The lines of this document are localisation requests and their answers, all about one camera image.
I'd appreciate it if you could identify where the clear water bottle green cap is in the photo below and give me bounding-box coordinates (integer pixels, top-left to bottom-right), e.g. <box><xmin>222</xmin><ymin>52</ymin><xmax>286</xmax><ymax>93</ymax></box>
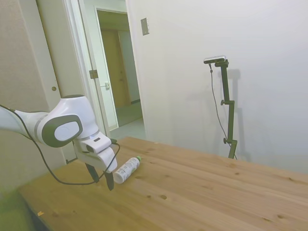
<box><xmin>113</xmin><ymin>156</ymin><xmax>141</xmax><ymax>185</ymax></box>

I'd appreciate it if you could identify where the silver camera on stand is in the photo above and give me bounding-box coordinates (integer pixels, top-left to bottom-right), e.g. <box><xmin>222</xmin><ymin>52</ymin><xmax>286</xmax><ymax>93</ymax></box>
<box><xmin>203</xmin><ymin>55</ymin><xmax>228</xmax><ymax>65</ymax></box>

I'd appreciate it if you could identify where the black jointed camera stand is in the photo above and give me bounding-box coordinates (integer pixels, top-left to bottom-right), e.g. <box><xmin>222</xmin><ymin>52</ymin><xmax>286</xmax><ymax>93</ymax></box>
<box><xmin>214</xmin><ymin>61</ymin><xmax>239</xmax><ymax>159</ymax></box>

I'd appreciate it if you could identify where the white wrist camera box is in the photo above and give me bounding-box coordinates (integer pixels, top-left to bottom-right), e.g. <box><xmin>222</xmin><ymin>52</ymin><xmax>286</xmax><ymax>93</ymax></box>
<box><xmin>80</xmin><ymin>134</ymin><xmax>113</xmax><ymax>154</ymax></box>

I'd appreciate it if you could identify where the white open door leaf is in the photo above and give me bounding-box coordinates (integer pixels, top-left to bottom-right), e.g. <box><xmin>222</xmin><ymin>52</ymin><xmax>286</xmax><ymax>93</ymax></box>
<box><xmin>92</xmin><ymin>7</ymin><xmax>119</xmax><ymax>132</ymax></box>

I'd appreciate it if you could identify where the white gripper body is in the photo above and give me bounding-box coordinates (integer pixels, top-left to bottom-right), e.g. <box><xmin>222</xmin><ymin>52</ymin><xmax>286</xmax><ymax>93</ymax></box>
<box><xmin>73</xmin><ymin>139</ymin><xmax>118</xmax><ymax>174</ymax></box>

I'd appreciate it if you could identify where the grey metal wall plate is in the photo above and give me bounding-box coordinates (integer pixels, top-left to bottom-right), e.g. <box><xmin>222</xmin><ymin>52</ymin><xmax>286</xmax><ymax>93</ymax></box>
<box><xmin>140</xmin><ymin>17</ymin><xmax>151</xmax><ymax>37</ymax></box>

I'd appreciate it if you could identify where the brown wooden hallway door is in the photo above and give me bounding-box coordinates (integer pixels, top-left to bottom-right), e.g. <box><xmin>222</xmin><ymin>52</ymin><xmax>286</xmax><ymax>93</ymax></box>
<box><xmin>100</xmin><ymin>28</ymin><xmax>132</xmax><ymax>108</ymax></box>

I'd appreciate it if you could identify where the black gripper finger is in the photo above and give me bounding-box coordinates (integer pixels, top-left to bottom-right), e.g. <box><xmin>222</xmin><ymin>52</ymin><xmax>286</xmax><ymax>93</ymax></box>
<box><xmin>103</xmin><ymin>170</ymin><xmax>115</xmax><ymax>192</ymax></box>
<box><xmin>85</xmin><ymin>163</ymin><xmax>100</xmax><ymax>184</ymax></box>

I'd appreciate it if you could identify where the beige door with knob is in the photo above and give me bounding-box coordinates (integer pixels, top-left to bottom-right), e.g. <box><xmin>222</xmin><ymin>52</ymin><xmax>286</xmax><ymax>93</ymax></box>
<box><xmin>35</xmin><ymin>0</ymin><xmax>88</xmax><ymax>167</ymax></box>

